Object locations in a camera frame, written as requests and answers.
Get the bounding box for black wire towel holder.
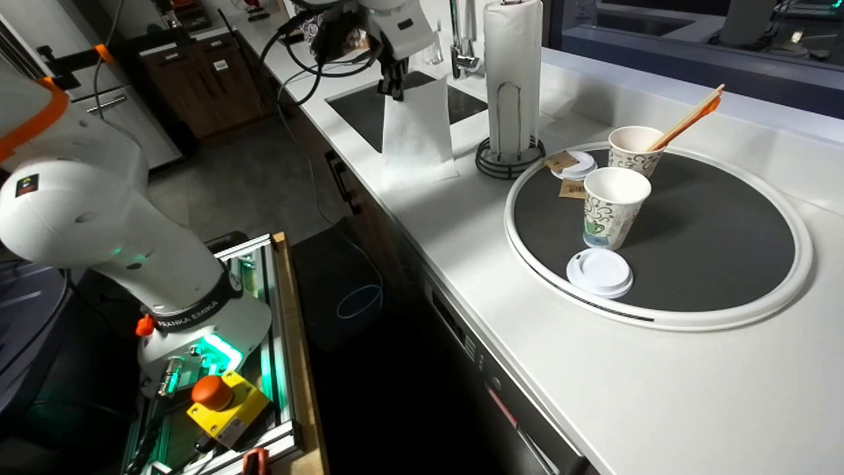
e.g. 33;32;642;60
475;81;546;179

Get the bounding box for stainless steel sink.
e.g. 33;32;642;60
330;71;484;154

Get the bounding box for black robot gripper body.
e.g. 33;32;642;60
367;3;435;85

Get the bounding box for yellow emergency stop box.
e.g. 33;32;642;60
187;373;269;448

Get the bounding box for wooden cabinet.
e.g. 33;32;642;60
132;28;269;140

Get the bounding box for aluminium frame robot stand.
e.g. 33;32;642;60
122;233;327;475

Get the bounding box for chrome kitchen faucet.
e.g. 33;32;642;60
449;0;480;80

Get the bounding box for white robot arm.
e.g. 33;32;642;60
0;65;272;375

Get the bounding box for printed paper coffee cup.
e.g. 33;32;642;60
582;166;650;250

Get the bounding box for brown sugar packets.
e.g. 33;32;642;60
546;147;596;197

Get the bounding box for white paper towel roll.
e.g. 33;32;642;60
483;0;544;133

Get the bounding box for round black white tray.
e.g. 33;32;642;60
504;154;813;329

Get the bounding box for paper cup with sticks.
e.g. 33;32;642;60
607;127;661;177

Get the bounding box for torn paper towel sheet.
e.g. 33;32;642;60
381;80;450;168

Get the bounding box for white plastic cup lid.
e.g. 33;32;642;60
566;249;632;299

